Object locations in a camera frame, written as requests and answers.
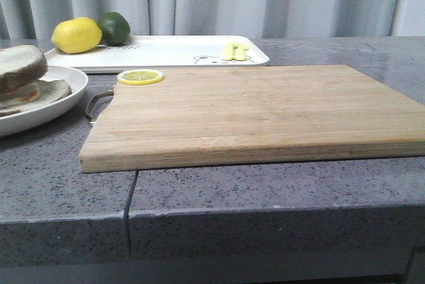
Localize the white round plate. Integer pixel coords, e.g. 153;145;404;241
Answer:
1;66;88;137

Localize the white bread slice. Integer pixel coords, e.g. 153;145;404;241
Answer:
1;45;48;93

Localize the white rectangular bear tray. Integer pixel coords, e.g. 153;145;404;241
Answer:
45;35;270;74

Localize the yellow plastic fork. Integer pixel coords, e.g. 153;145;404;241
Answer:
220;42;234;61

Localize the wooden cutting board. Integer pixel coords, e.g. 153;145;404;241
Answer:
79;65;424;173

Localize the lemon slice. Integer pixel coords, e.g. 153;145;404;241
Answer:
117;69;164;85

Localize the green lime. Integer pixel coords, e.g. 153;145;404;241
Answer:
97;12;131;46

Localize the yellow lemon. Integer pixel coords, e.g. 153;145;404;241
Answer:
51;17;102;54

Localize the fried egg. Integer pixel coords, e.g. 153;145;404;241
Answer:
1;81;41;108

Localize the metal cutting board handle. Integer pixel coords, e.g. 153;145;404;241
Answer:
84;86;114;126

